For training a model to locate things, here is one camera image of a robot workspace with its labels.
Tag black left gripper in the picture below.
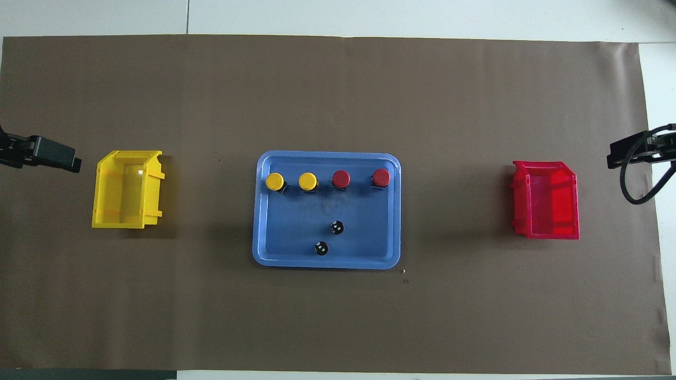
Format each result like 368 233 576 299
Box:
0 125 82 173

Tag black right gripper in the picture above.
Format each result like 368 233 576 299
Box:
607 124 676 169

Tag yellow plastic bin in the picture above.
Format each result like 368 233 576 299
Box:
91 150 165 230

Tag red plastic bin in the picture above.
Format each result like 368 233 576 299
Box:
510 160 580 241

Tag blue plastic tray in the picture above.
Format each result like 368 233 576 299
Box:
252 150 402 270

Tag brown paper mat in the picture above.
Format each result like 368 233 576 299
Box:
0 35 671 376

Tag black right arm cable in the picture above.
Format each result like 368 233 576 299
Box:
619 125 676 205

